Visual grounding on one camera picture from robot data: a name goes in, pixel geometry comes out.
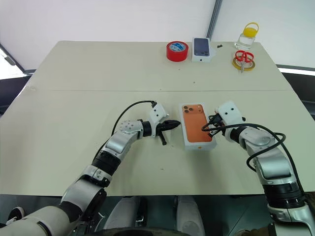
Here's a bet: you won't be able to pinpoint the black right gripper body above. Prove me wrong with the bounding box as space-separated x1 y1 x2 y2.
209 113 226 136

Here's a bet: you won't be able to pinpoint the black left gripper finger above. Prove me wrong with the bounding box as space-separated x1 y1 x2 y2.
164 119 181 130
159 130 168 147

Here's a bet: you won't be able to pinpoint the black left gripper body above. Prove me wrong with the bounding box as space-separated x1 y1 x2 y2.
155 121 171 139

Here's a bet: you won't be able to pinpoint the white box lid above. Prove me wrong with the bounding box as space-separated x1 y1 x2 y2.
179 103 218 151

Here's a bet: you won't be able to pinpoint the white box blue phone print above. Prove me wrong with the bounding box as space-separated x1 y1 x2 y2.
191 37 217 64

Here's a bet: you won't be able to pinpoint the yellow tape roll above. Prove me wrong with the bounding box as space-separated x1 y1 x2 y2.
232 57 256 71

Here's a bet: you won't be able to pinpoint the red tape roll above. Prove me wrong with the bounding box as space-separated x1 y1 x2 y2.
166 41 189 63

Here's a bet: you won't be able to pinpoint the clear jar yellow lid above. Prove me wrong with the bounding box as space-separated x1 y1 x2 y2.
234 22 260 49

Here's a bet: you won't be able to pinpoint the black white sneaker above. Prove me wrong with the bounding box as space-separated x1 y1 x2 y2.
6 206 25 226

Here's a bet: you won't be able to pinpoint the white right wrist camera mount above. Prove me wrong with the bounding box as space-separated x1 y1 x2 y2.
215 100 246 126

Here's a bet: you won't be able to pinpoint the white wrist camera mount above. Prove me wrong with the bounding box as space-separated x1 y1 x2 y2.
149 103 170 138
215 100 246 126

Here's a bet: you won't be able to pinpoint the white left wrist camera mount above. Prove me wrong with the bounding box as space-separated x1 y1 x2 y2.
149 103 170 138

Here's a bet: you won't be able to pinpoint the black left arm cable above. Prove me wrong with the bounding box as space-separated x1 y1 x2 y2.
112 100 158 136

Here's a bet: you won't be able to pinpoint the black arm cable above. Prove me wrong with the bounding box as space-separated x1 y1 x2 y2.
201 121 308 197
112 100 158 136

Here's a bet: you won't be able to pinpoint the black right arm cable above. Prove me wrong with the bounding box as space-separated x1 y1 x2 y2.
201 121 308 197

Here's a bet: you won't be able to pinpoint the red handled scissors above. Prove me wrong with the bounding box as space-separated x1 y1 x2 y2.
234 50 255 73

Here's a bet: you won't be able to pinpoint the grey background post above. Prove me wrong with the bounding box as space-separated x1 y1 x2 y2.
206 0 223 41

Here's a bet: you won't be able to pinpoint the grey window frame bar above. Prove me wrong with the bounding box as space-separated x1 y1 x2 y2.
0 44 35 80

